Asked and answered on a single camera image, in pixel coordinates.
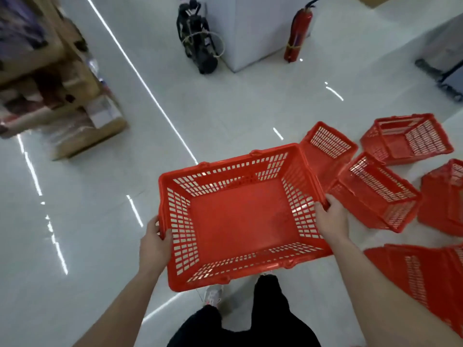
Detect person's left hand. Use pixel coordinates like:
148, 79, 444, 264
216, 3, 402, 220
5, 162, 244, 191
139, 215, 173, 276

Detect person's right hand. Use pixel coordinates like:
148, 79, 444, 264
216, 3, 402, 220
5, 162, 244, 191
313, 194, 350, 247

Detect large red plastic shopping basket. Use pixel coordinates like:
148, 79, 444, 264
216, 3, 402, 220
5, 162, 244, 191
158, 142, 333, 293

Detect person's left forearm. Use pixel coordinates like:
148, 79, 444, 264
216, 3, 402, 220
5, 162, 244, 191
72, 269, 168, 347

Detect person's right forearm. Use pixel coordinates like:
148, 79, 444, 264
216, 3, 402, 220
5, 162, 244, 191
328, 238, 463, 347

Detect person's white sneaker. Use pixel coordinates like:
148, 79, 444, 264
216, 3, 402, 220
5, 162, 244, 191
202, 284, 225, 308

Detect person's black trousers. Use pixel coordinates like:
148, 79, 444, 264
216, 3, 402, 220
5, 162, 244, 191
167, 274, 322, 347

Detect red fire extinguisher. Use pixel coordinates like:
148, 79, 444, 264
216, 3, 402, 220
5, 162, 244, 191
283, 0, 321, 64

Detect white square pillar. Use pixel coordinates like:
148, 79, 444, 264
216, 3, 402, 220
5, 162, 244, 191
201, 0, 320, 73

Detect grey display stand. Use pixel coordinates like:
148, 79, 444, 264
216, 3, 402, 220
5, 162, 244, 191
415, 13, 463, 102

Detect wooden shelf with goods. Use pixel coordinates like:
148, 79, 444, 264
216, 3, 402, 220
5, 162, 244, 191
0, 0, 128, 161

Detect black folded hand cart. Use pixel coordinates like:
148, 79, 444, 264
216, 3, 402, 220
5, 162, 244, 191
176, 0, 225, 75

